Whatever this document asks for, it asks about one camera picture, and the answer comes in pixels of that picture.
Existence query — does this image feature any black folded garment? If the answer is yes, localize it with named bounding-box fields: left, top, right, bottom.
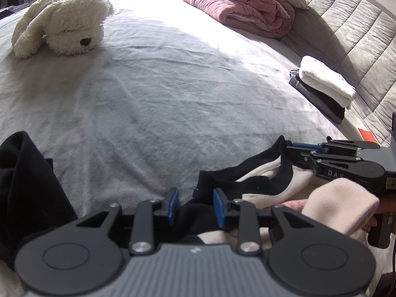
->
left=290, top=70, right=346, bottom=121

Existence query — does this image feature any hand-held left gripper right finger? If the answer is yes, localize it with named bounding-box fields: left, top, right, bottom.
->
left=213, top=188, right=314, bottom=256

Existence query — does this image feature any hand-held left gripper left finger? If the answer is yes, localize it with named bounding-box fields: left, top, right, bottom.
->
left=74, top=187, right=181, bottom=256

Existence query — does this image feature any white plush dog toy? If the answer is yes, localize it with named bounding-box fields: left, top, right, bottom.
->
left=12, top=0, right=114, bottom=59

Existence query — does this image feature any person's right hand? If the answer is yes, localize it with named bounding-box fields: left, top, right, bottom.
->
left=364, top=197, right=396, bottom=232

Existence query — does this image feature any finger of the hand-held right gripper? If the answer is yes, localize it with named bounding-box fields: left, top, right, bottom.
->
left=291, top=141, right=359, bottom=154
left=283, top=145, right=358, bottom=171

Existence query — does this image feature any pink folded quilt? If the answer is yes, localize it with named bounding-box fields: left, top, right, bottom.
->
left=176, top=0, right=296, bottom=39

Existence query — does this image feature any red printed book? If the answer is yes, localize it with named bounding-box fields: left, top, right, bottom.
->
left=359, top=129, right=380, bottom=145

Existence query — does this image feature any white folded garment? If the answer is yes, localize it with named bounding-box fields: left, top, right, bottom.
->
left=298, top=56, right=357, bottom=109

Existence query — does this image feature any beige and black printed sweatshirt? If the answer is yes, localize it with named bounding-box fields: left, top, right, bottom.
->
left=0, top=131, right=387, bottom=297

